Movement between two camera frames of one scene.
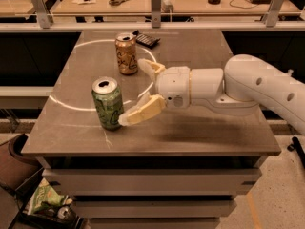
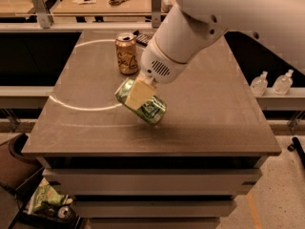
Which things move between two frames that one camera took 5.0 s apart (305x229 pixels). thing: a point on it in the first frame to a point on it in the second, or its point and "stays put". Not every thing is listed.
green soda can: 109,102 to 153,111
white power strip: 166,5 stays put
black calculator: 146,40 stays put
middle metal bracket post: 155,7 stays put
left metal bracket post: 46,20 stays put
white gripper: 173,86 to 159,63
